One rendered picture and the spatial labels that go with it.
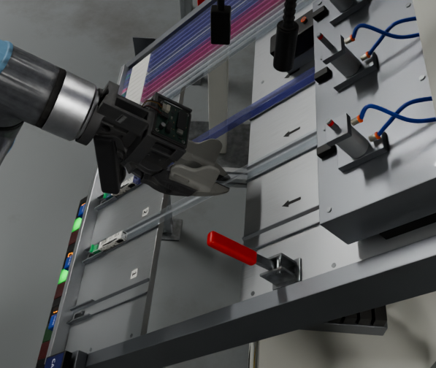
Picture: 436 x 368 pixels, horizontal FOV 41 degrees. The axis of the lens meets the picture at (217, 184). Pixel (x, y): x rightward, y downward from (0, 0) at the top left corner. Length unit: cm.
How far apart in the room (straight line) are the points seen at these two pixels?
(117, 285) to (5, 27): 196
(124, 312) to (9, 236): 116
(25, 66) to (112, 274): 38
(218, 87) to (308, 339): 98
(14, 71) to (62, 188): 138
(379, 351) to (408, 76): 60
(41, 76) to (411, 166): 40
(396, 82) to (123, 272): 51
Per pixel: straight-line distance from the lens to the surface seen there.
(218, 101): 185
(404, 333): 110
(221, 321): 67
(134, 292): 86
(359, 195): 54
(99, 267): 97
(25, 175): 211
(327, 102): 64
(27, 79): 68
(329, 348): 106
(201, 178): 75
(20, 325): 182
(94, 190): 109
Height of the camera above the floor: 159
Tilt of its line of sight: 53 degrees down
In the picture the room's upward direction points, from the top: straight up
